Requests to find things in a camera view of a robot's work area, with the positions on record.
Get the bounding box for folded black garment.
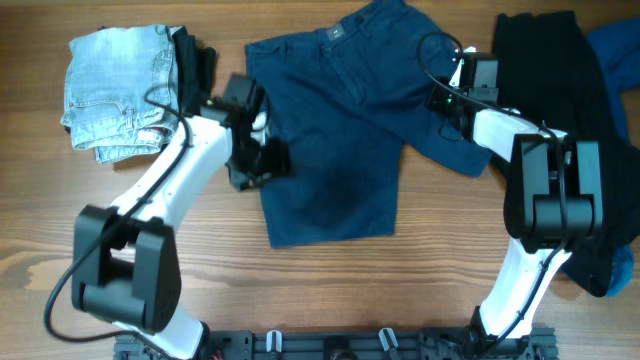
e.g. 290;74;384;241
172;26;217;114

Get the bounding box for navy blue shorts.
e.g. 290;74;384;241
245;1;491;248

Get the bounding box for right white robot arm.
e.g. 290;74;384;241
428;48;603;353

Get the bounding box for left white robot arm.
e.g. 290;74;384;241
60;74;290;359

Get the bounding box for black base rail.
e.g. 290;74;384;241
113;327;559;360

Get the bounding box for black pants pile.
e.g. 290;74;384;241
492;11;639;297

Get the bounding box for folded light blue jeans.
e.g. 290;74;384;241
61;24;179;164

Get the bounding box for blue garment under pile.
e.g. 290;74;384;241
587;17;639;297

